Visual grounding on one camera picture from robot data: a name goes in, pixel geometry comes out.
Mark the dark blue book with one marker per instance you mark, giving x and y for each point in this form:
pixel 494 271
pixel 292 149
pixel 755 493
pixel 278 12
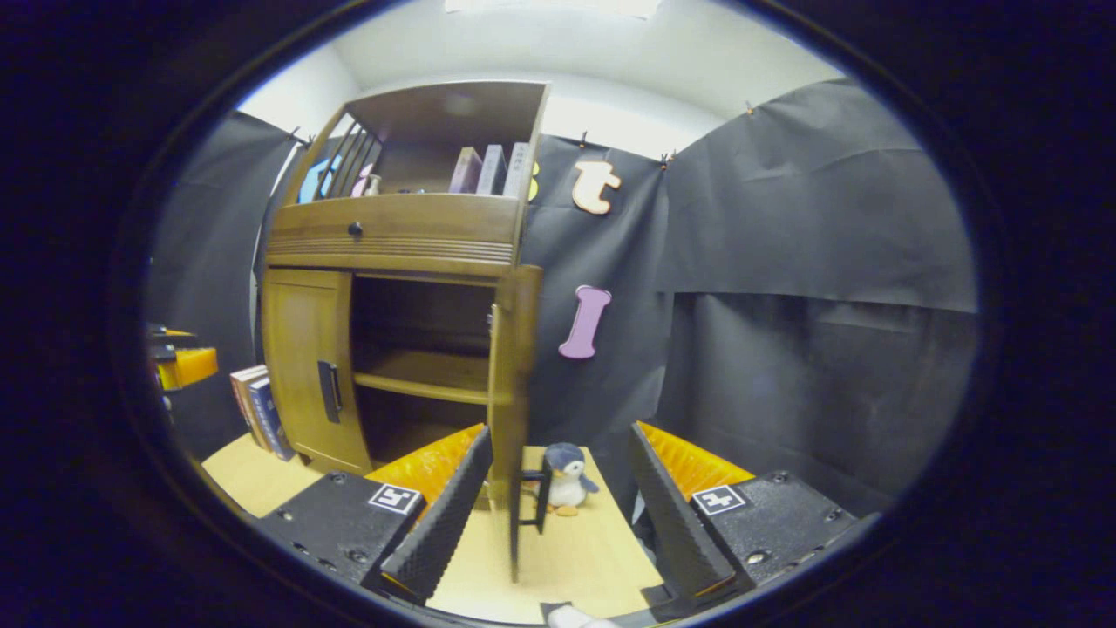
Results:
pixel 270 419

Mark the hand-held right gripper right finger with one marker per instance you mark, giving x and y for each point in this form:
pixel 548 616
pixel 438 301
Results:
pixel 676 532

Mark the black backdrop cloth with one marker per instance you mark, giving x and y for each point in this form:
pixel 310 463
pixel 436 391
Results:
pixel 785 262

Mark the wooden double-door shoe cabinet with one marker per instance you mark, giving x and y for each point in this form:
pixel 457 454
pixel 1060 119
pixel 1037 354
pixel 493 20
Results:
pixel 418 384

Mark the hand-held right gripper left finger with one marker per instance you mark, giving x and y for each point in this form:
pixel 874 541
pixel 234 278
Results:
pixel 445 523

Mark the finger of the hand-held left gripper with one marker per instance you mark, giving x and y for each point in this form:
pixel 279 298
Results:
pixel 170 336
pixel 192 366

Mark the wooden shoe cabinet door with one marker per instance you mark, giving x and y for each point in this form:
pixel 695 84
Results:
pixel 301 349
pixel 510 366

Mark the penguin plush toy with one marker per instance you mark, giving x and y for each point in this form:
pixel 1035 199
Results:
pixel 567 484

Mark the grey upright book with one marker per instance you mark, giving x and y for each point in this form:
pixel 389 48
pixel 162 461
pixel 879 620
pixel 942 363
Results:
pixel 492 171

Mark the white upright book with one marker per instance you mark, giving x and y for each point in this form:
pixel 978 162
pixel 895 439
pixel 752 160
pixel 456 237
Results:
pixel 517 170

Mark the red and white book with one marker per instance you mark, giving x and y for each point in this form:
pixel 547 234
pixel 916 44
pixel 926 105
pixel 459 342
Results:
pixel 240 392

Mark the large ceiling light panel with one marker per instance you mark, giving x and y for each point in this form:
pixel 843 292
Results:
pixel 558 5

